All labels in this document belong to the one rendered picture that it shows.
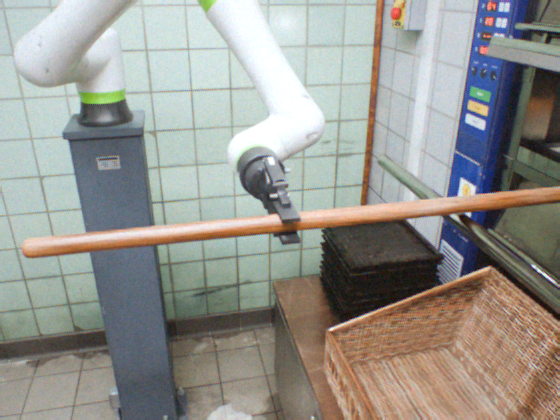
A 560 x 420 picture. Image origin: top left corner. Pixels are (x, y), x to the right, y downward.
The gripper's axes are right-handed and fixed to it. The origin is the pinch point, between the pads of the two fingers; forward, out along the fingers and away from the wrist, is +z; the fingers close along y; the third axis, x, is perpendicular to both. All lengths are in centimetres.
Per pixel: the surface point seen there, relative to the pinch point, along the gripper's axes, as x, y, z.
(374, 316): -30, 44, -26
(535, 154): -68, 2, -26
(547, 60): -53, -22, -12
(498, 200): -37.7, -0.9, 1.5
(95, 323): 61, 106, -121
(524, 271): -30.9, 2.3, 18.3
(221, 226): 10.6, -1.0, 1.4
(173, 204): 20, 49, -121
